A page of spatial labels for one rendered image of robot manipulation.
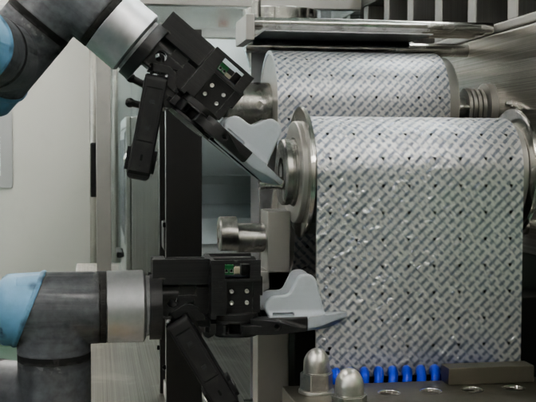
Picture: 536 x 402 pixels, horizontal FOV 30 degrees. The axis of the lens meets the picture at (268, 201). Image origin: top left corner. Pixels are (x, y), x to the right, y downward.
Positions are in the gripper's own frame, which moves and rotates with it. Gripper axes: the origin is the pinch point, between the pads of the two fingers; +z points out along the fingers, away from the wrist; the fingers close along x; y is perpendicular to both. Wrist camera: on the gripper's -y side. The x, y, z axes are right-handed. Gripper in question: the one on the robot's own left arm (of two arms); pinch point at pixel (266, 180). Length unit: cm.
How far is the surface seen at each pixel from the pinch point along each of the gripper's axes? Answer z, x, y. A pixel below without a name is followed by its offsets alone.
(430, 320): 23.2, -4.6, -0.4
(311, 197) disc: 4.1, -5.1, 1.3
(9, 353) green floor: 26, 523, -141
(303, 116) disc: -1.6, -1.1, 8.0
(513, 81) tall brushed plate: 20.1, 18.6, 33.4
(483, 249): 22.9, -4.6, 9.4
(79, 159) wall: -18, 552, -22
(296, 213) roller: 4.8, -0.5, -0.7
